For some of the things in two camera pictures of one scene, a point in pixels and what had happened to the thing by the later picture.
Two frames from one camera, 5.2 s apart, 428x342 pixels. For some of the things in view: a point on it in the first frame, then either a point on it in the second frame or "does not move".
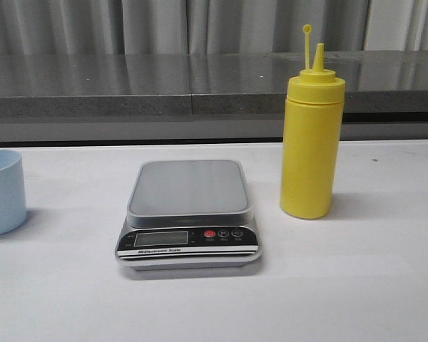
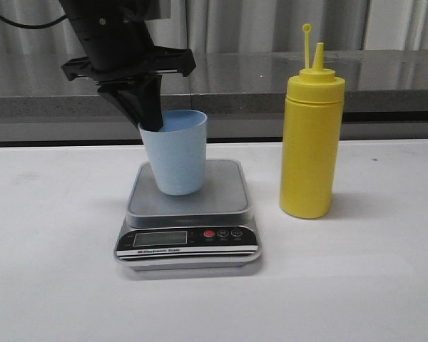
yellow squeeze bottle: [311, 138] does not move
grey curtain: [81, 27] does not move
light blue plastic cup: [6, 197] -> [178, 152]
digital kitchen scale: [185, 214] does not move
